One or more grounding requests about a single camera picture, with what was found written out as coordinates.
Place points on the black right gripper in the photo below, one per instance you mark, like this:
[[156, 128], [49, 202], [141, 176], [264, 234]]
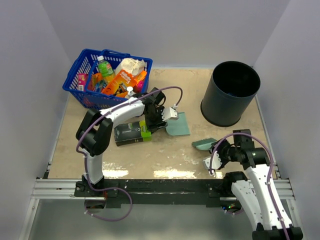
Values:
[[219, 148]]

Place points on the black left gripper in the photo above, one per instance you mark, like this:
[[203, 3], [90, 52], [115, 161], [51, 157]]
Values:
[[154, 126]]

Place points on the teal hand brush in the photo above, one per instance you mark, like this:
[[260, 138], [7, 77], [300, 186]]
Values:
[[204, 144]]

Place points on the teal plastic dustpan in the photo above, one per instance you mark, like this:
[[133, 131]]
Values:
[[178, 127]]

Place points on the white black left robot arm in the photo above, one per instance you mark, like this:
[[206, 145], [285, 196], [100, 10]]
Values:
[[95, 131]]

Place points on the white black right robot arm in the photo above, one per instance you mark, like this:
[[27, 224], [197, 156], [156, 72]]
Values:
[[254, 186]]

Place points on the green black razor box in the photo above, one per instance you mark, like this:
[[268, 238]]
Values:
[[131, 133]]

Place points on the beige pump soap bottle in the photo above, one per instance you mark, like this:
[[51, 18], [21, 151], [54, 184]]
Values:
[[130, 92]]

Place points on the orange sponge package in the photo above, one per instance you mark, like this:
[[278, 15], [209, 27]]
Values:
[[141, 76]]

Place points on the orange razor package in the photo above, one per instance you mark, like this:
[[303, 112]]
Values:
[[118, 86]]

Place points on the colourful snack packet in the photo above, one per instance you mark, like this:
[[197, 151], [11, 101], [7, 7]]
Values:
[[98, 83]]

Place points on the dark round trash bin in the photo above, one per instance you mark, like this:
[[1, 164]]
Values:
[[231, 88]]

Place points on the green drink bottle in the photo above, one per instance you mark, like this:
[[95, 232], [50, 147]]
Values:
[[105, 68]]

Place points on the pink small box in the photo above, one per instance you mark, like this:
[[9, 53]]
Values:
[[82, 79]]

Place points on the blue plastic shopping basket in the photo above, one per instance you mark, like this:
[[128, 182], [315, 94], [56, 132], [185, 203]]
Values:
[[87, 63]]

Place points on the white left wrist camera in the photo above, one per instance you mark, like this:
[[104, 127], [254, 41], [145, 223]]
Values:
[[170, 113]]

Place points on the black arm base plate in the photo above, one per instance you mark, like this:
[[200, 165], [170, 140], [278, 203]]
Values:
[[208, 192]]

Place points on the aluminium table frame rail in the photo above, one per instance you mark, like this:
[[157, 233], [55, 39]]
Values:
[[53, 189]]

